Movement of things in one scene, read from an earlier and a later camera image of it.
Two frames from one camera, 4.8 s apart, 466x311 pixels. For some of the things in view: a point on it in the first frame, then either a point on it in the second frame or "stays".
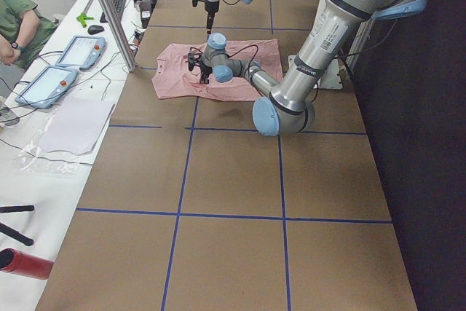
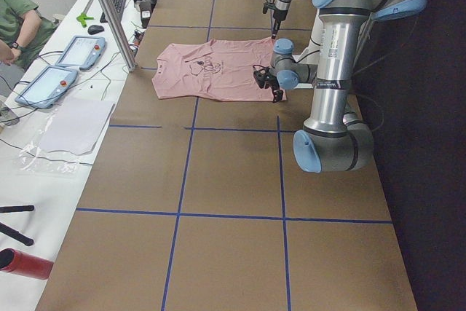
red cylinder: x=14 y=261 stays
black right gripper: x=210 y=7 to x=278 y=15
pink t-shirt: x=172 y=78 stays
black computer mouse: x=93 y=29 stays
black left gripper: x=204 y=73 to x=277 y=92
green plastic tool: x=82 y=18 stays
